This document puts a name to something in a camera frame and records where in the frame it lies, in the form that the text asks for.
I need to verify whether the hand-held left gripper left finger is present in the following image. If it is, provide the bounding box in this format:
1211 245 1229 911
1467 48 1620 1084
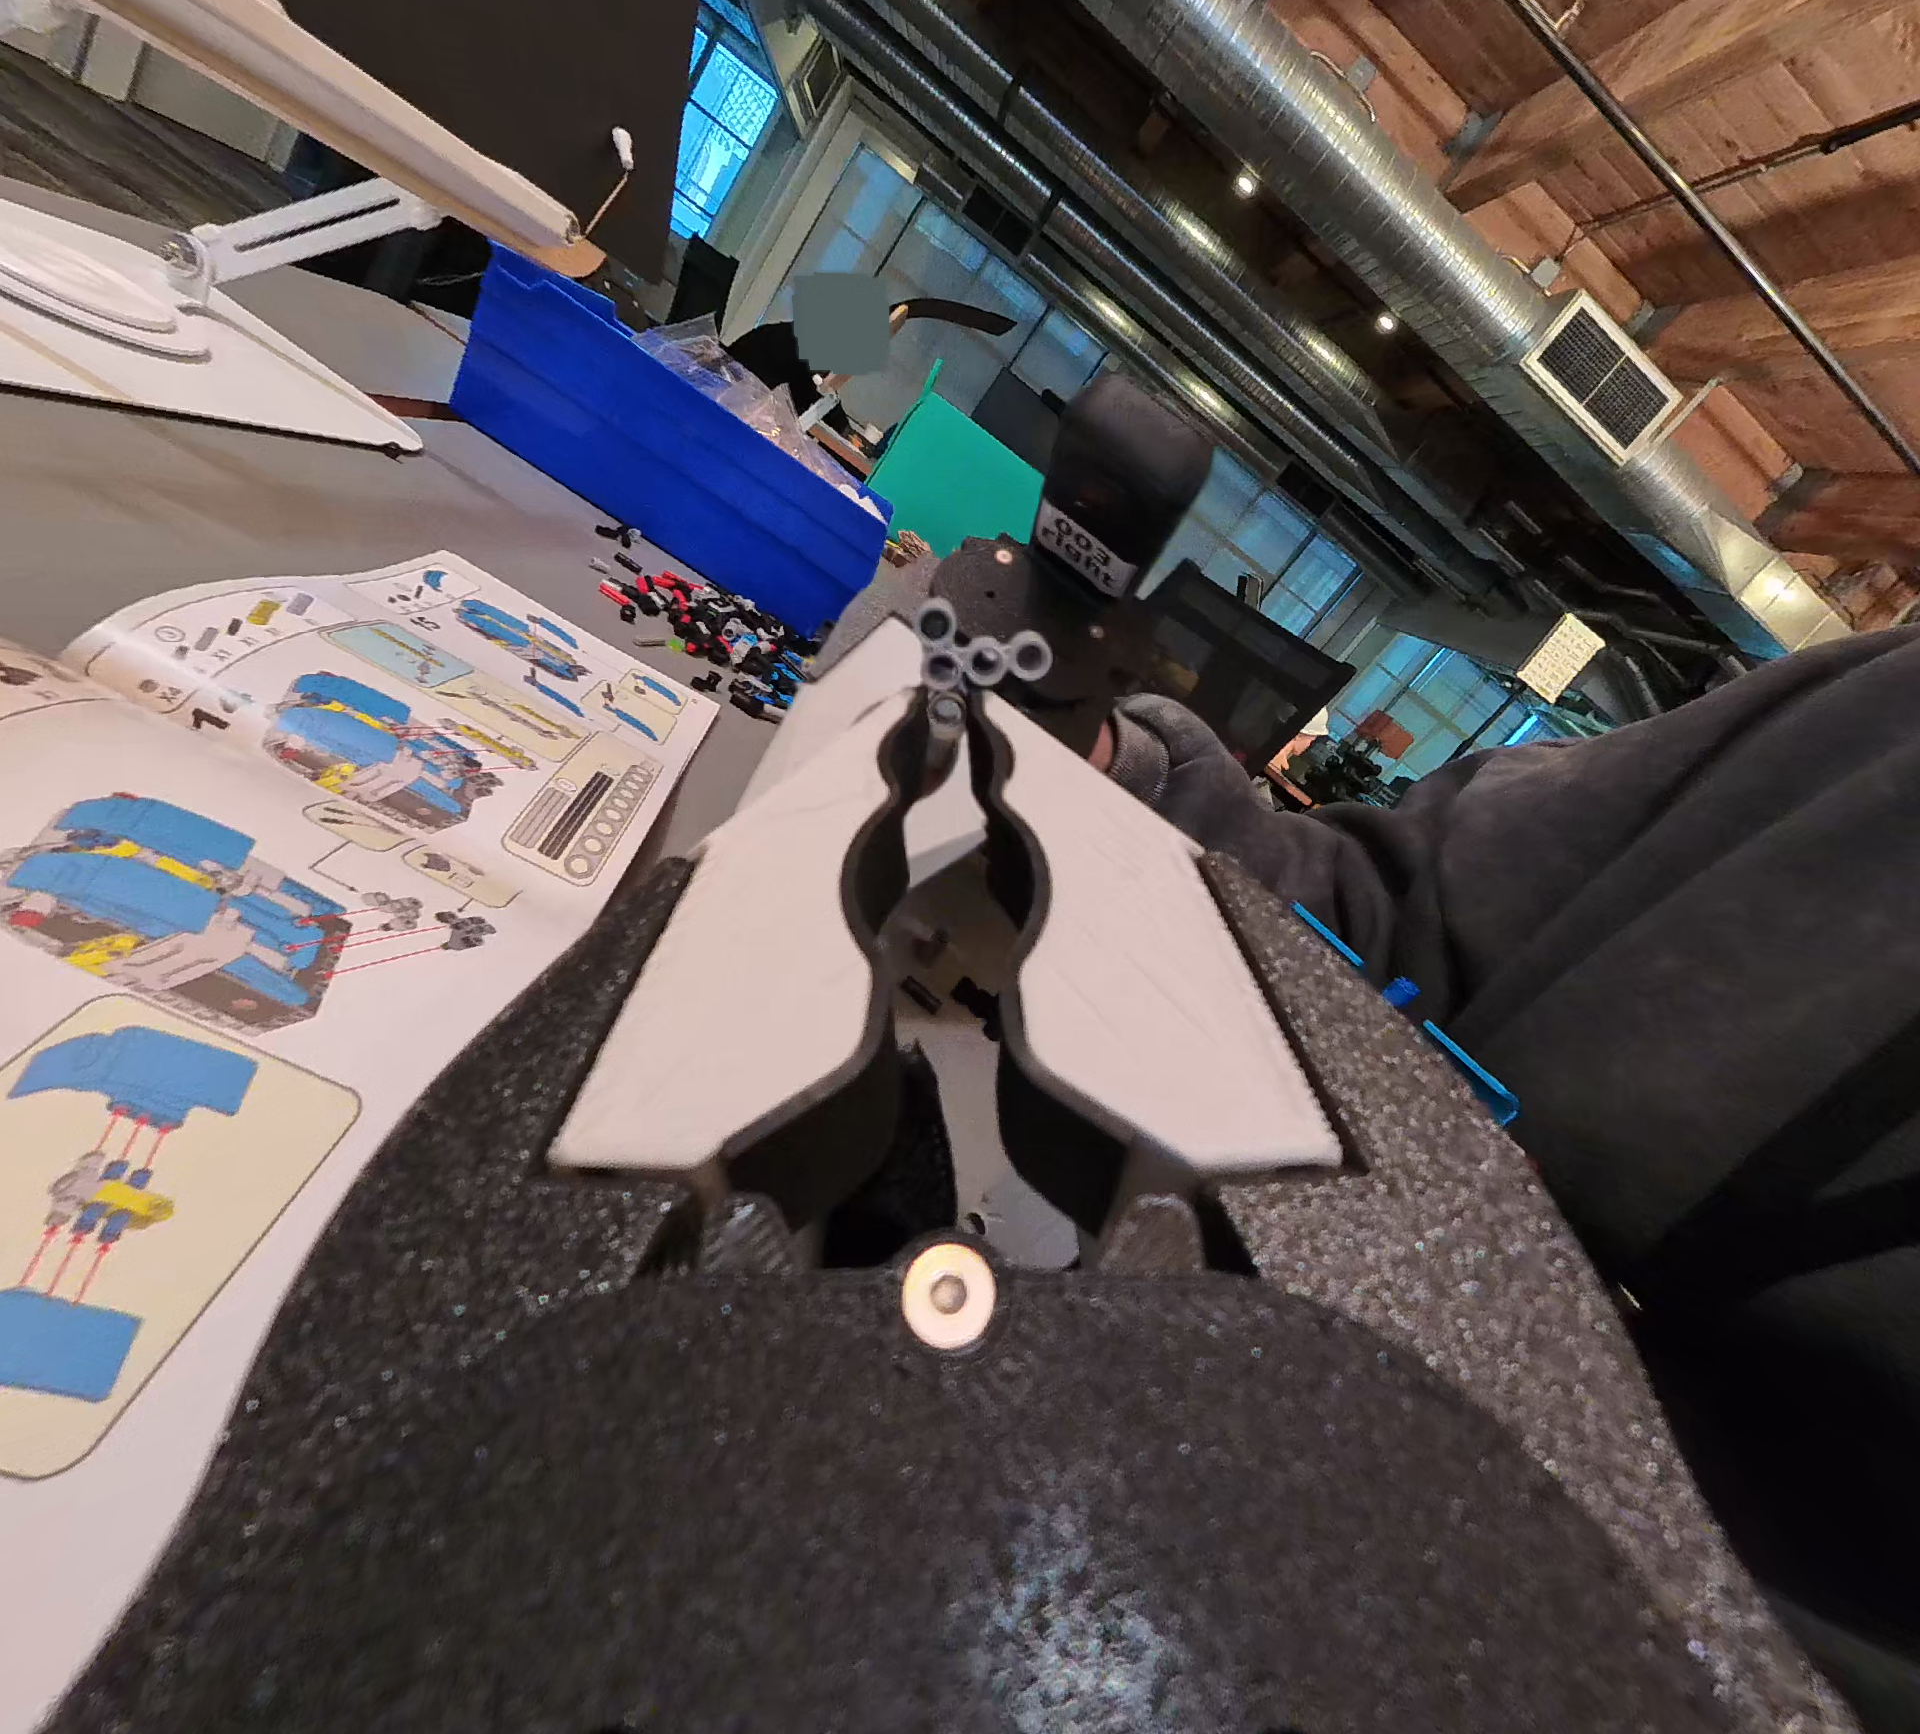
546 691 917 1180

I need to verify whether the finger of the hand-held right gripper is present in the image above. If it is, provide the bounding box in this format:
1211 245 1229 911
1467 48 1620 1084
745 597 932 805

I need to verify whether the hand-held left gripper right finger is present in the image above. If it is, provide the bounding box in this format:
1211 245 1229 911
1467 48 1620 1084
970 695 1346 1178

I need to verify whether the grey beam with holes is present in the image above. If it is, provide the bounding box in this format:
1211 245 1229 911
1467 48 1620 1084
910 597 1051 779

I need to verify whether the pile of building block parts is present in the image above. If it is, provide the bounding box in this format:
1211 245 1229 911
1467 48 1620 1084
596 519 821 727

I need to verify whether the building instruction booklet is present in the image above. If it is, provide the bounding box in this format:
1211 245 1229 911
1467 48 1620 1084
0 545 720 1726

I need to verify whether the person's right forearm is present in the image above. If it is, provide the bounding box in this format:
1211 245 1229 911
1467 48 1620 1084
1108 695 1439 947

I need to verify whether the white desk lamp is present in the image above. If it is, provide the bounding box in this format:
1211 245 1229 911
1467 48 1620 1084
0 0 592 459

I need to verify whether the teal green panel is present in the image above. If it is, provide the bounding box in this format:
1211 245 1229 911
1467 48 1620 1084
861 359 1051 550

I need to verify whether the blue plastic bin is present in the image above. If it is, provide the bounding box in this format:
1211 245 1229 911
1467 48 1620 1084
452 240 897 642

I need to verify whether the heap of clear plastic bags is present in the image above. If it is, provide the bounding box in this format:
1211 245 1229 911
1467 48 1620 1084
634 315 875 488

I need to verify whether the white air vent grille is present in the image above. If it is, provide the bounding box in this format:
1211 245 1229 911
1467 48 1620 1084
1519 288 1686 461

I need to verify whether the black ceiling pipe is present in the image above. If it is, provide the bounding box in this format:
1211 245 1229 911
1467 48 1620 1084
1351 0 1920 479

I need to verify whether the white wall chart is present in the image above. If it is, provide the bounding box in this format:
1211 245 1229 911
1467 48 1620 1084
1515 617 1603 701

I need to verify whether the silver ventilation duct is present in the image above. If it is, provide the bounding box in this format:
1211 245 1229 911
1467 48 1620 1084
781 0 1845 658

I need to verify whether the white tipped thin wire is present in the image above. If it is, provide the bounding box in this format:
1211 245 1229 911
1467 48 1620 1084
573 126 644 245

